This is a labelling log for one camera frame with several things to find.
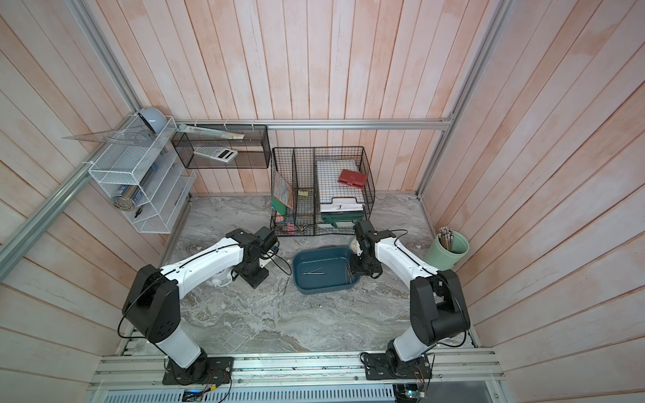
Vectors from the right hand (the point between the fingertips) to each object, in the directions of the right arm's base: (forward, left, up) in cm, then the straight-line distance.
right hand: (358, 269), depth 90 cm
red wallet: (+30, +2, +18) cm, 35 cm away
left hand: (-6, +38, +3) cm, 39 cm away
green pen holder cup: (+4, -30, +9) cm, 31 cm away
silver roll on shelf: (+8, +74, +27) cm, 80 cm away
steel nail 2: (-6, +27, -5) cm, 28 cm away
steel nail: (0, +16, -4) cm, 17 cm away
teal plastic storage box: (+2, +14, -5) cm, 15 cm away
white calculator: (+38, +54, +23) cm, 70 cm away
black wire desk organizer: (+32, +26, -4) cm, 41 cm away
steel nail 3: (0, +3, -4) cm, 5 cm away
